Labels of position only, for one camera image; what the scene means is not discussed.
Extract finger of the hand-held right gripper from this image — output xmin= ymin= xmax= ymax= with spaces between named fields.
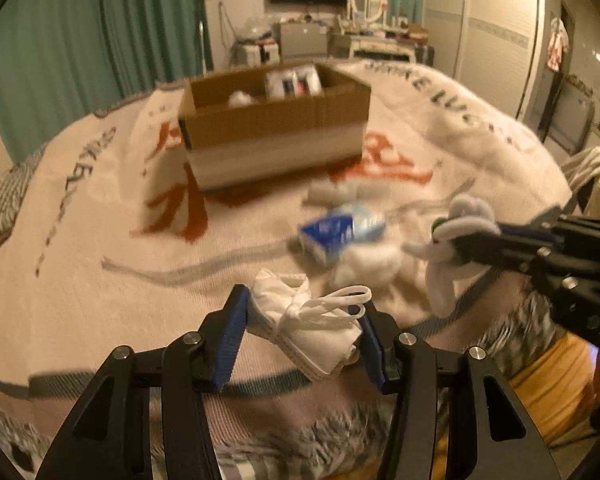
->
xmin=432 ymin=215 xmax=563 ymax=242
xmin=452 ymin=237 xmax=537 ymax=273

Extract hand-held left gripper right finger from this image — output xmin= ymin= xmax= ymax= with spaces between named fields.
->
xmin=351 ymin=306 xmax=564 ymax=480

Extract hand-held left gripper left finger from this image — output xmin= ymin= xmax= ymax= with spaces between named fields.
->
xmin=34 ymin=284 xmax=251 ymax=480

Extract white plush toy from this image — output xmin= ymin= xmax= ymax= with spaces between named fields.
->
xmin=402 ymin=194 xmax=501 ymax=317

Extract white face mask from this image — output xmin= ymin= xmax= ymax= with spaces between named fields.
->
xmin=246 ymin=268 xmax=373 ymax=382

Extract cardboard box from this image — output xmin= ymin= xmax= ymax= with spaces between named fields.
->
xmin=178 ymin=60 xmax=372 ymax=192

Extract white striped garment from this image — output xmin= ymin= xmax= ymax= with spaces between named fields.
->
xmin=560 ymin=147 xmax=600 ymax=221

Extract yellow cloth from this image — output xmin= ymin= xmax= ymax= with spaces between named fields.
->
xmin=507 ymin=332 xmax=600 ymax=447

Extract blue tissue pack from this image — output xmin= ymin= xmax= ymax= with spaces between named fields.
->
xmin=299 ymin=205 xmax=387 ymax=265

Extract ornate chair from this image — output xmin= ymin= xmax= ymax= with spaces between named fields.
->
xmin=537 ymin=74 xmax=600 ymax=157

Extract printed blanket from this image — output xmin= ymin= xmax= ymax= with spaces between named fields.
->
xmin=0 ymin=57 xmax=576 ymax=463

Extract grey white sock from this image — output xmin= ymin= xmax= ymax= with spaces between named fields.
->
xmin=306 ymin=180 xmax=390 ymax=207

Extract hanging white red cloth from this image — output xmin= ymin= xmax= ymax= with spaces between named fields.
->
xmin=547 ymin=17 xmax=568 ymax=72

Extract white wardrobe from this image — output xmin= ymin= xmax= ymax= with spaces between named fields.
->
xmin=422 ymin=0 xmax=546 ymax=120

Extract white dressing table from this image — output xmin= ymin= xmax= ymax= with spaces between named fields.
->
xmin=330 ymin=24 xmax=435 ymax=66

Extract white plastic packets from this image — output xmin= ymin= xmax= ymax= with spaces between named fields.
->
xmin=265 ymin=65 xmax=325 ymax=100

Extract checked bed sheet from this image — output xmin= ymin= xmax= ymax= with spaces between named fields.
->
xmin=0 ymin=142 xmax=51 ymax=261

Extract white framed mirror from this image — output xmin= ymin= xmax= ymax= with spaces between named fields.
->
xmin=349 ymin=0 xmax=388 ymax=25

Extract grey laptop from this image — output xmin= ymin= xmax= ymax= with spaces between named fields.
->
xmin=279 ymin=23 xmax=329 ymax=59

